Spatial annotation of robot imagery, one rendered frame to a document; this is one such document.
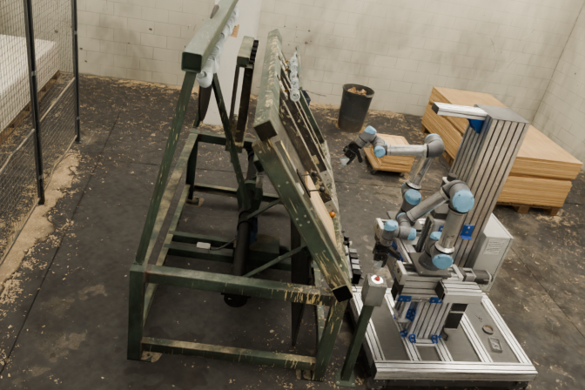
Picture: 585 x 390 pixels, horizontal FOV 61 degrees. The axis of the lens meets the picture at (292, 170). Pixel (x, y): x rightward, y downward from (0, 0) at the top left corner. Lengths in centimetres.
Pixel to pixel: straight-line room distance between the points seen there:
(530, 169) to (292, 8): 423
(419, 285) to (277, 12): 571
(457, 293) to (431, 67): 615
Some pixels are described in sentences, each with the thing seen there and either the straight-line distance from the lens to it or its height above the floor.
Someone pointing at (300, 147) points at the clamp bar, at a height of 142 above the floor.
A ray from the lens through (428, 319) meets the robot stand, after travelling 397.
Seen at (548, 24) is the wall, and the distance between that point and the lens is 986.
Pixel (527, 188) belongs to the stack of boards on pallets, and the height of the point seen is 37.
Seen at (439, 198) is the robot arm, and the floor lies 154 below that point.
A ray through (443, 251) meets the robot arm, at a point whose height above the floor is 128.
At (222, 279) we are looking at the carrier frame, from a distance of 322.
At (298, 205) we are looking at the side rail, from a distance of 284.
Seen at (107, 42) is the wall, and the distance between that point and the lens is 846.
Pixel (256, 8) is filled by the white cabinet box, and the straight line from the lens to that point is 673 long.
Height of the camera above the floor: 290
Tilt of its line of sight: 27 degrees down
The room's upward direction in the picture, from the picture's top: 11 degrees clockwise
